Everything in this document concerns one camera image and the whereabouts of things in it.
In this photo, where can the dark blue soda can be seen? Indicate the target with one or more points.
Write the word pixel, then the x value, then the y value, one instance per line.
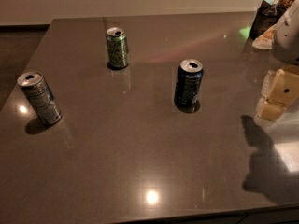
pixel 189 76

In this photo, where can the white snack packet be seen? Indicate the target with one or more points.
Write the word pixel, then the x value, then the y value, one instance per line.
pixel 265 40

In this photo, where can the black snack bag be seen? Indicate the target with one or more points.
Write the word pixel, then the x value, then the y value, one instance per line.
pixel 262 21

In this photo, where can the green soda can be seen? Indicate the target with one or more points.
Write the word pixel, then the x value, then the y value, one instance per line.
pixel 117 47

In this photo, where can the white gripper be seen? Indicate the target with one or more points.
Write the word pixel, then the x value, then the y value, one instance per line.
pixel 288 41

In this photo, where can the silver redbull can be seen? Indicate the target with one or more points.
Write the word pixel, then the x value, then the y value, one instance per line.
pixel 37 91

